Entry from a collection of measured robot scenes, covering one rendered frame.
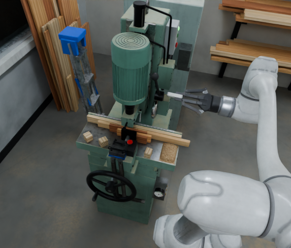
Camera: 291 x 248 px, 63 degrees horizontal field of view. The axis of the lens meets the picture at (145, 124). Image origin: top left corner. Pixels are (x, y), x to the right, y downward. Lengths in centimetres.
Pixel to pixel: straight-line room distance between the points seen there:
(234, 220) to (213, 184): 9
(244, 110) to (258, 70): 18
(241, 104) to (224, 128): 191
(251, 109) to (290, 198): 51
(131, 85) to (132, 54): 17
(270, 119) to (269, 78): 19
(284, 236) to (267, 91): 50
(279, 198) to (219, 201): 14
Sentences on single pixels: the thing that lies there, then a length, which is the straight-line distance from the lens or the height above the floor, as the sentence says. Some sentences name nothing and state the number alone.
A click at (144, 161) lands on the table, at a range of 139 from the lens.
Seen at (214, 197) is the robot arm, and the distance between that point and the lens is 58.
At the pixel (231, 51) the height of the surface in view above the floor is 63.
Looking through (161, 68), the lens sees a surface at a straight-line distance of 135.
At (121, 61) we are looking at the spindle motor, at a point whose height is 145.
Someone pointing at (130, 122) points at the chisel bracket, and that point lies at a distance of 136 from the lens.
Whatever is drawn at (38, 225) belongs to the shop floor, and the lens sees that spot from 227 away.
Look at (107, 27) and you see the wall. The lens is 383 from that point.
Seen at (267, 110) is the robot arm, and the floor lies 148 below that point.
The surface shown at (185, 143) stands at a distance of 145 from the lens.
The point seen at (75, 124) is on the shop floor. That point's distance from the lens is 285.
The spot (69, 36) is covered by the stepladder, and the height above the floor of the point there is 116.
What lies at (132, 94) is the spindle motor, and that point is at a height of 127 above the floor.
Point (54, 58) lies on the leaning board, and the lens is 262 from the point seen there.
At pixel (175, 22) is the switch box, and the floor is 148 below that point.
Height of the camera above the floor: 201
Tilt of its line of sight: 46 degrees down
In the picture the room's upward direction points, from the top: 5 degrees clockwise
